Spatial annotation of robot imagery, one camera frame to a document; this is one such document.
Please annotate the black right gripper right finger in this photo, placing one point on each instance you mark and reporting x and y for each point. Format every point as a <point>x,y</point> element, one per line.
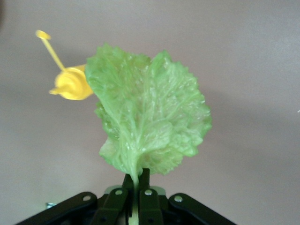
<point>152,206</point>

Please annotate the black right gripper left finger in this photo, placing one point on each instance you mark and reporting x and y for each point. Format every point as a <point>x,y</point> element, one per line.
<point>112,206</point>

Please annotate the green lettuce leaf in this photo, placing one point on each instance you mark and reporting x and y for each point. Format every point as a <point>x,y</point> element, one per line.
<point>150,112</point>

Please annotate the yellow squeeze sauce bottle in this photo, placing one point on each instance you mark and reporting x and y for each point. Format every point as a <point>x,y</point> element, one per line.
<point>70,86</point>

